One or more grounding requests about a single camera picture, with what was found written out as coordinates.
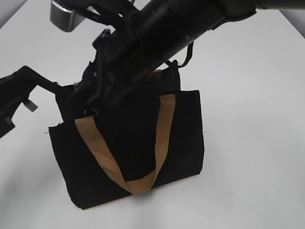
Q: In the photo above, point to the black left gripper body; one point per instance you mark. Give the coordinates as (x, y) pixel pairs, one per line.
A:
(14, 89)

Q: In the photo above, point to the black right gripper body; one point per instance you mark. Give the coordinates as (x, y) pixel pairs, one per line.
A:
(123, 61)

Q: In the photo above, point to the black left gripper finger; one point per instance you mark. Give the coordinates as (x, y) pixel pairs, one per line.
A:
(38, 80)

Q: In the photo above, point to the black canvas tote bag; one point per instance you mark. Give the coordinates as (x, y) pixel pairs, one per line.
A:
(86, 182)

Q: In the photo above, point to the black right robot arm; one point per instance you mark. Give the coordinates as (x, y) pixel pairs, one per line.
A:
(186, 20)

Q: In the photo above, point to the tan front bag handle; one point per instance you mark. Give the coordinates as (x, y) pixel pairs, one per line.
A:
(130, 142)

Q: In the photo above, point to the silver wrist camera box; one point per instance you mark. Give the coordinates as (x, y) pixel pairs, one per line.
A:
(64, 17)

